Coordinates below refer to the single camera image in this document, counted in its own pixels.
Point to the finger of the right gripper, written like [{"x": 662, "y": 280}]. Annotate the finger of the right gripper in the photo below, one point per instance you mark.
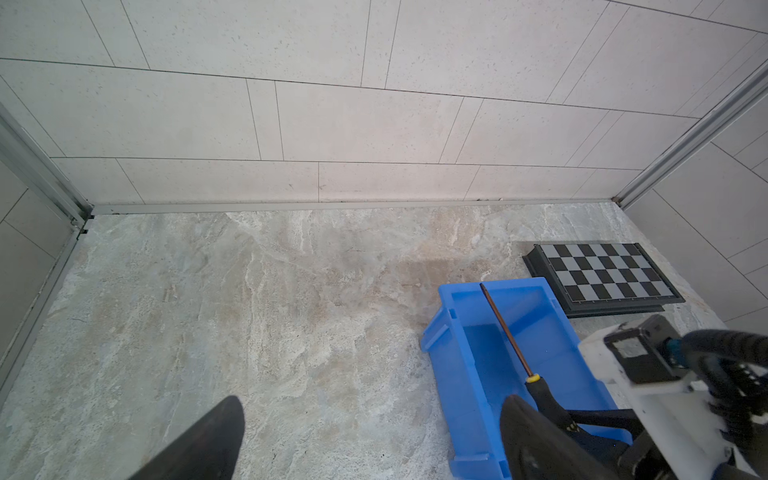
[{"x": 624, "y": 419}]

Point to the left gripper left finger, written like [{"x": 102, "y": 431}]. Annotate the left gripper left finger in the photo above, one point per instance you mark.
[{"x": 209, "y": 449}]

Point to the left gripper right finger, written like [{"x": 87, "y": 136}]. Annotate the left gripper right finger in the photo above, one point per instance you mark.
[{"x": 536, "y": 449}]

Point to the black yellow screwdriver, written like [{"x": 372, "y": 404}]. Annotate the black yellow screwdriver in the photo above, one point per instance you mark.
[{"x": 536, "y": 386}]

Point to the blue plastic bin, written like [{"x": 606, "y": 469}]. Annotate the blue plastic bin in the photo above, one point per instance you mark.
[{"x": 476, "y": 368}]

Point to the black white checkerboard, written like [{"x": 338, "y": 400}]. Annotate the black white checkerboard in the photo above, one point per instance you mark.
[{"x": 602, "y": 279}]

